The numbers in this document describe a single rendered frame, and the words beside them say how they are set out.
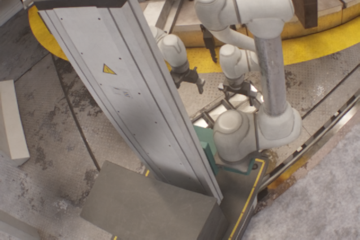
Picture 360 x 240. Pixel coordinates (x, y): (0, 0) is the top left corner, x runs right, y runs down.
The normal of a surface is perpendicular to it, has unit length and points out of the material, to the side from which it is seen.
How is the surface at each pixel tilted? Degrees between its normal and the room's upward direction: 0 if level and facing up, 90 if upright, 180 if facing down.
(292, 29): 90
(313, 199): 0
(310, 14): 90
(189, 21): 0
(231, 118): 7
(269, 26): 86
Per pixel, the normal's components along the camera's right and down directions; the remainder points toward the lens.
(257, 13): -0.07, 0.69
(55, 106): -0.25, -0.53
